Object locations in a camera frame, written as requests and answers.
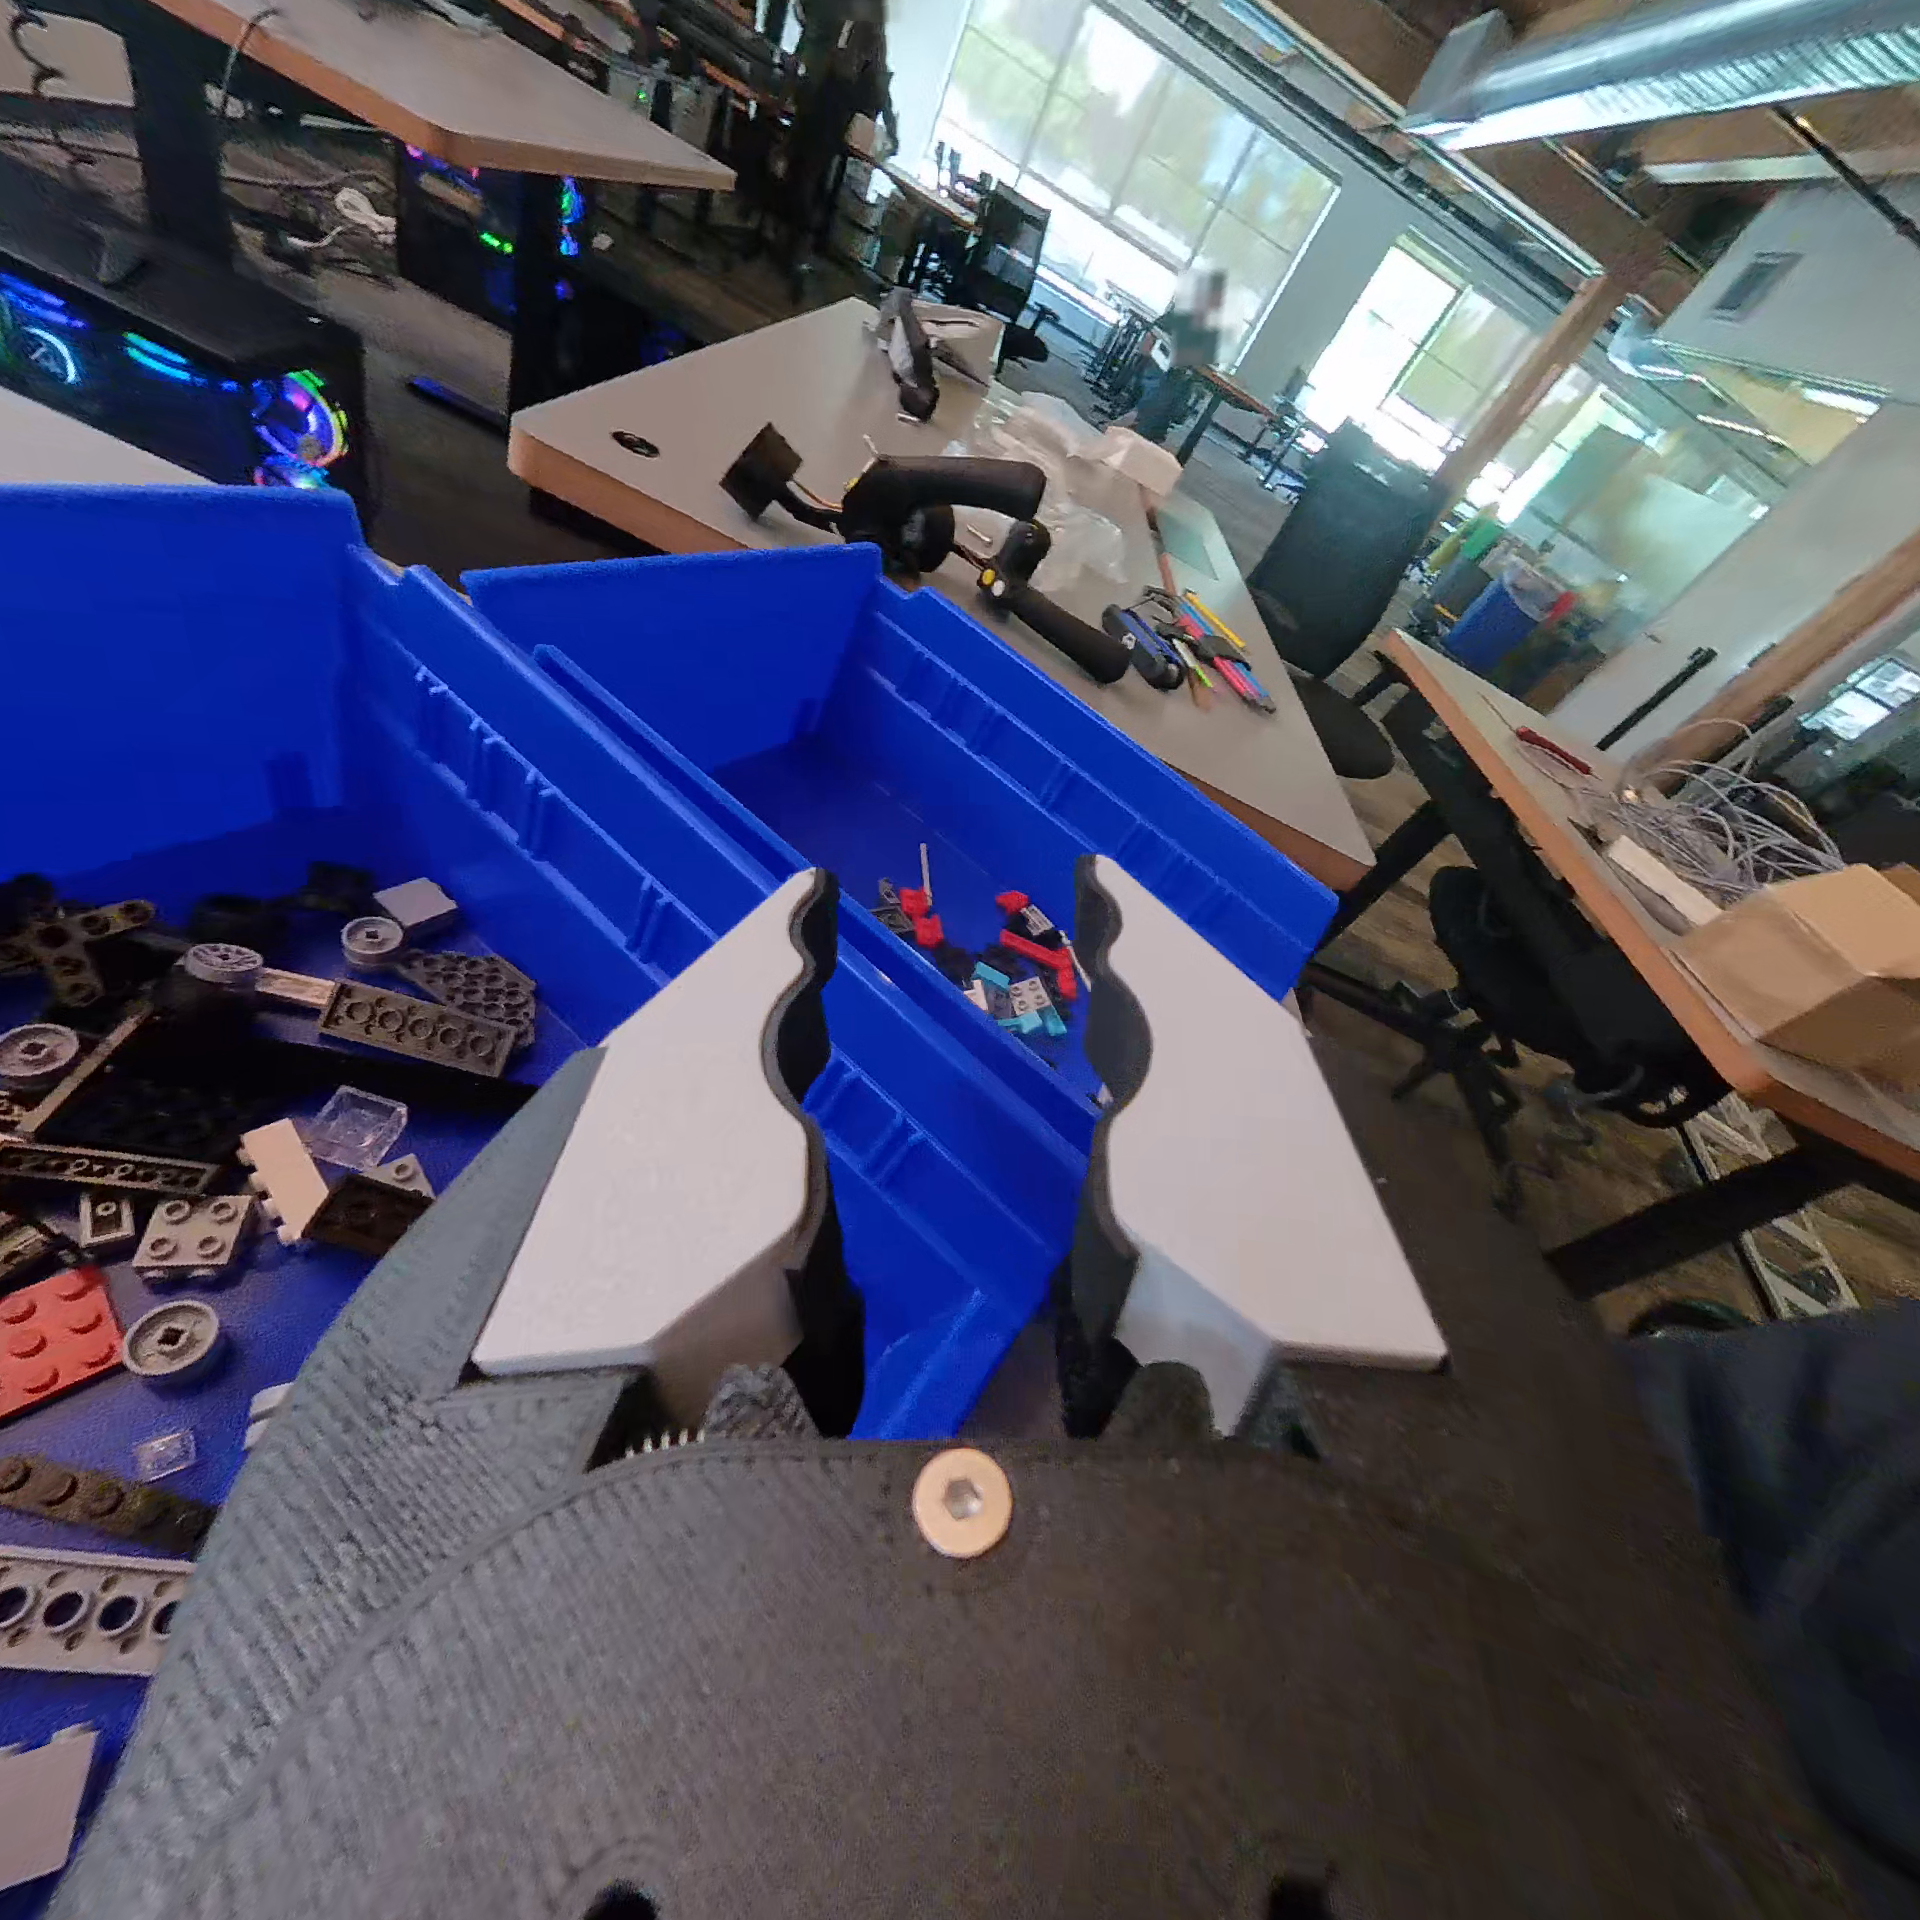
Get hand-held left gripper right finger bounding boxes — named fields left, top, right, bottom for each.
left=1056, top=856, right=1452, bottom=1441

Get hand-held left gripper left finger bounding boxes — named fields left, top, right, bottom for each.
left=470, top=867, right=867, bottom=1439

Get pile of small coloured bricks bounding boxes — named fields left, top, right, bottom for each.
left=873, top=843, right=1087, bottom=1041

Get pile of dark bricks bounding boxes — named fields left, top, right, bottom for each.
left=0, top=863, right=543, bottom=1876

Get black office chair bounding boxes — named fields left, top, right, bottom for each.
left=1422, top=863, right=1730, bottom=1129
left=1248, top=417, right=1452, bottom=781

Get grey office table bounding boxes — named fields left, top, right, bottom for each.
left=1377, top=627, right=1920, bottom=1299
left=507, top=298, right=1377, bottom=889
left=120, top=0, right=737, bottom=408

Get bunch of coloured screwdrivers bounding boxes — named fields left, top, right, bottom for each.
left=1159, top=585, right=1281, bottom=715

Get blue black pocket tool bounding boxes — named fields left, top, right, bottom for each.
left=1103, top=600, right=1191, bottom=692

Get cardboard box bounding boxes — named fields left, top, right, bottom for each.
left=1670, top=863, right=1920, bottom=1100

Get blue recycling bin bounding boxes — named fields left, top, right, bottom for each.
left=1446, top=575, right=1572, bottom=681

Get person's dark clothing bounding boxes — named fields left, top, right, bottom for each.
left=1620, top=1303, right=1920, bottom=1920

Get large blue plastic bin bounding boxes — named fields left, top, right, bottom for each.
left=0, top=481, right=1052, bottom=1920

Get clear plastic bags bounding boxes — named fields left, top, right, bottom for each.
left=991, top=386, right=1191, bottom=589

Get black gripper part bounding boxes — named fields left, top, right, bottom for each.
left=876, top=289, right=947, bottom=423

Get black computer tower, coloured lights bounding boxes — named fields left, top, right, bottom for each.
left=393, top=147, right=591, bottom=337
left=0, top=252, right=374, bottom=500

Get large window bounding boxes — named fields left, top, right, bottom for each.
left=930, top=0, right=1339, bottom=396

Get bundle of white cables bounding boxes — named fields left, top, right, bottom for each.
left=1572, top=754, right=1850, bottom=905

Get black grip handle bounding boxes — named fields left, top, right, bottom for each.
left=977, top=519, right=1137, bottom=685

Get black handle tool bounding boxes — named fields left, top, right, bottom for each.
left=720, top=423, right=1049, bottom=581

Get silver ceiling duct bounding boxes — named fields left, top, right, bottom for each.
left=1400, top=0, right=1920, bottom=154

